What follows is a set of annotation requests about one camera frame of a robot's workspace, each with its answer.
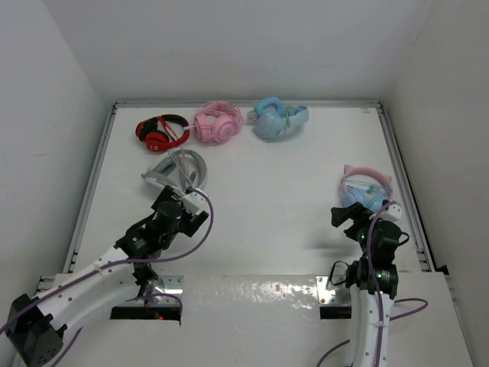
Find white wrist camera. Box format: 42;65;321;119
378;201;403;222
179;190;209;215

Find red black headphones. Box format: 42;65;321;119
135;114;190;153

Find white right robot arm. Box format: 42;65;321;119
331;201;405;366

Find pink blue cat-ear headphones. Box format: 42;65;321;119
340;164;393;213

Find light blue headphones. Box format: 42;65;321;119
247;97;309;140

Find white grey headphones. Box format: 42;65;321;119
141;148;208;191

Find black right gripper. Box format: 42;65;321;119
331;200;378;255

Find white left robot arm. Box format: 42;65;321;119
1;186;215;366

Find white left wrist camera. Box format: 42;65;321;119
179;190;209;215

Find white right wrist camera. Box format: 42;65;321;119
378;201;403;222

